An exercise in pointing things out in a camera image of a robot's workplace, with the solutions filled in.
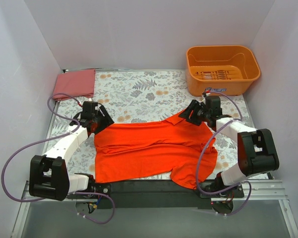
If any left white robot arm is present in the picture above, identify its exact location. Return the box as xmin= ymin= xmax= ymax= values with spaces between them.
xmin=29 ymin=101 xmax=114 ymax=201

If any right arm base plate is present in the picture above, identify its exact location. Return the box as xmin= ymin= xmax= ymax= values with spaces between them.
xmin=194 ymin=182 xmax=245 ymax=198

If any orange t shirt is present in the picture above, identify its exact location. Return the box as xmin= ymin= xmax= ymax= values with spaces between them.
xmin=94 ymin=114 xmax=218 ymax=189

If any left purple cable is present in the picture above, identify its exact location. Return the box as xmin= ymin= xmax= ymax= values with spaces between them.
xmin=0 ymin=93 xmax=116 ymax=225

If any orange plastic basket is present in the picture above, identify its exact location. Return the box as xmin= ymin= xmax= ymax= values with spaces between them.
xmin=186 ymin=45 xmax=261 ymax=96

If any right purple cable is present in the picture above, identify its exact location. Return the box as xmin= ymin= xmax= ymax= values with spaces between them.
xmin=195 ymin=92 xmax=252 ymax=217

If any floral table mat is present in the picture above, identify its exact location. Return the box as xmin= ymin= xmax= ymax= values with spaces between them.
xmin=48 ymin=70 xmax=255 ymax=179

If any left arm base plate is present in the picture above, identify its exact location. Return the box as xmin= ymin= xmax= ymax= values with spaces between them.
xmin=67 ymin=183 xmax=112 ymax=199

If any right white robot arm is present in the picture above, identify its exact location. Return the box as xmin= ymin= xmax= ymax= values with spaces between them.
xmin=179 ymin=95 xmax=280 ymax=197

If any purple cable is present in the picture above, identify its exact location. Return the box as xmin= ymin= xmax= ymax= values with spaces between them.
xmin=195 ymin=92 xmax=252 ymax=217
xmin=0 ymin=93 xmax=116 ymax=225

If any folded pink t shirt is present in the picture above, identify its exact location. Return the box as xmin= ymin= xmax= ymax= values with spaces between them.
xmin=53 ymin=69 xmax=95 ymax=101

